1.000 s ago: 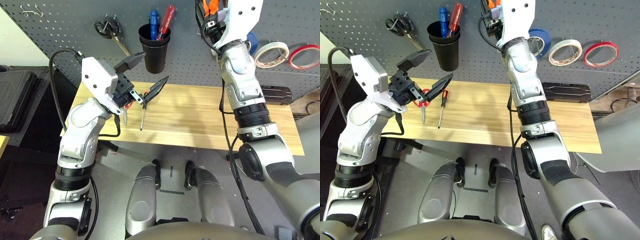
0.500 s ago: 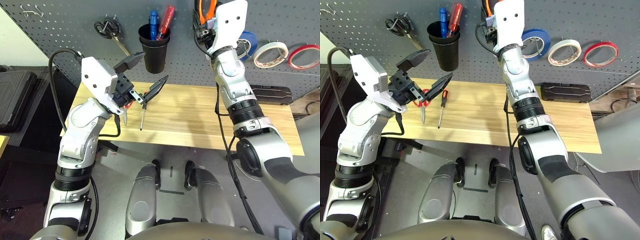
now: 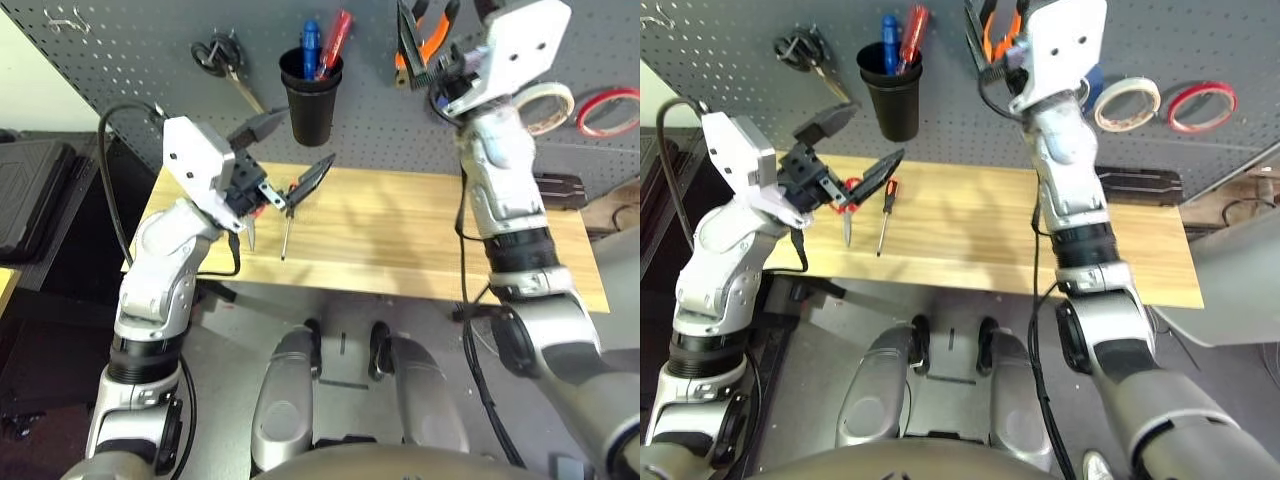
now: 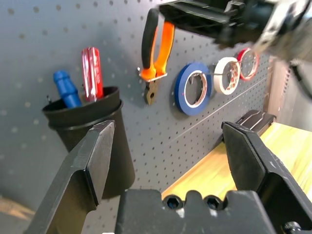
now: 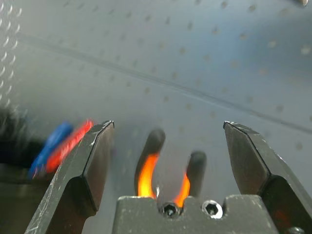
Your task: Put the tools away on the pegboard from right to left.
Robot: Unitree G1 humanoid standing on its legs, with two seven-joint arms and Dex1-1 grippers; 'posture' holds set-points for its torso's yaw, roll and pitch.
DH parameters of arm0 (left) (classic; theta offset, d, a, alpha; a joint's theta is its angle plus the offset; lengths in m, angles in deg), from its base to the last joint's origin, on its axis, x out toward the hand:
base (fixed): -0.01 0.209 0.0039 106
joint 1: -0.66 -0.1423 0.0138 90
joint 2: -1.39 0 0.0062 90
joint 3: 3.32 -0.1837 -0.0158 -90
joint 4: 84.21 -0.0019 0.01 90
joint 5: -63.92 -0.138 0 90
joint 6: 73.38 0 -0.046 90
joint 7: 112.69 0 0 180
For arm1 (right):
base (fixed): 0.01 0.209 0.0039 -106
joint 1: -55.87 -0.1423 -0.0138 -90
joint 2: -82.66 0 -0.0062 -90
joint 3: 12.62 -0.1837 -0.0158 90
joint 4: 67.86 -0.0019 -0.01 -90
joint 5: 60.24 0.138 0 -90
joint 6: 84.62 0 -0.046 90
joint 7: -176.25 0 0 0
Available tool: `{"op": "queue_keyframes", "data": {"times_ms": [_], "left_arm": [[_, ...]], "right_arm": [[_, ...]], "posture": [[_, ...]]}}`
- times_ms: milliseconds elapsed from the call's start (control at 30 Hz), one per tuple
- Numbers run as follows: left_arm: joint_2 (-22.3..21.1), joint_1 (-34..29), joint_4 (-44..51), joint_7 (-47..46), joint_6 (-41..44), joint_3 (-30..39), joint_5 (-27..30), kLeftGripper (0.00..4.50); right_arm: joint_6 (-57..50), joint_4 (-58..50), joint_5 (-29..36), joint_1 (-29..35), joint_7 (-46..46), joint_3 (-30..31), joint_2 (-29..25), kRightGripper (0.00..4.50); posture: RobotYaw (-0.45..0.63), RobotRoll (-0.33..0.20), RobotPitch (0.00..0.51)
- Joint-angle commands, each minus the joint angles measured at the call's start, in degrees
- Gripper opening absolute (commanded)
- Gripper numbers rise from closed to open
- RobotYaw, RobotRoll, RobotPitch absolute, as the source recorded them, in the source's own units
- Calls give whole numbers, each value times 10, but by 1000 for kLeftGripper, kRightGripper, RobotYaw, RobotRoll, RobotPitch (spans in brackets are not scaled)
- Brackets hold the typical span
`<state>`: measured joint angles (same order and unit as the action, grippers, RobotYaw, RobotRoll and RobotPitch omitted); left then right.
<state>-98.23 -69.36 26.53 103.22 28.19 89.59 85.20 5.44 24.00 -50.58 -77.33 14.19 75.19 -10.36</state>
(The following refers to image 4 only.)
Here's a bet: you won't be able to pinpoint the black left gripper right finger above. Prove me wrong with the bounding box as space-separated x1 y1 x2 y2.
221 121 312 234

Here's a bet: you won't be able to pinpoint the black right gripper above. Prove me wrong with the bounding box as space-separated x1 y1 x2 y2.
158 0 276 49

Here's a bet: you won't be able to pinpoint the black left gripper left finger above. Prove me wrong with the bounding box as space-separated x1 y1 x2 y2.
24 119 116 234

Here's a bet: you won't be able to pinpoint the orange black pliers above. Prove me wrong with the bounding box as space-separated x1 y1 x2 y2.
137 7 176 105

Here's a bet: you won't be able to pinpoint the white tape roll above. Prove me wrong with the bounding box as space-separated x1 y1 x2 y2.
213 57 241 95

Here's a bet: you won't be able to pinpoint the grey metal pegboard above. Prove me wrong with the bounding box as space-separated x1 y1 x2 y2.
0 0 276 234

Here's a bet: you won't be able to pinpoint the black tool case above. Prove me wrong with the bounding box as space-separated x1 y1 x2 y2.
235 109 277 137

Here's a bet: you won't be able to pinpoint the black plastic cup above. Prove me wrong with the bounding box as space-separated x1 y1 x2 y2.
42 86 122 130
48 99 136 199

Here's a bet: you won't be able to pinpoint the metal peg hook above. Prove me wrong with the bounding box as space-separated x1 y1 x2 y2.
190 70 210 81

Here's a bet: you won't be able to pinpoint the grey side panel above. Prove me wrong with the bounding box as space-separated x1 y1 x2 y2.
268 56 312 127

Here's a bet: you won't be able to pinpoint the red tape roll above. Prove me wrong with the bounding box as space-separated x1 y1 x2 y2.
237 47 260 81

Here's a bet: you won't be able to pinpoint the blue tape roll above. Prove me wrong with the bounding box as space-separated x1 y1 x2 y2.
174 62 213 117

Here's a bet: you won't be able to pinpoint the wire pliers holder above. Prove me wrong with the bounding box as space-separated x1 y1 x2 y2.
136 67 168 82

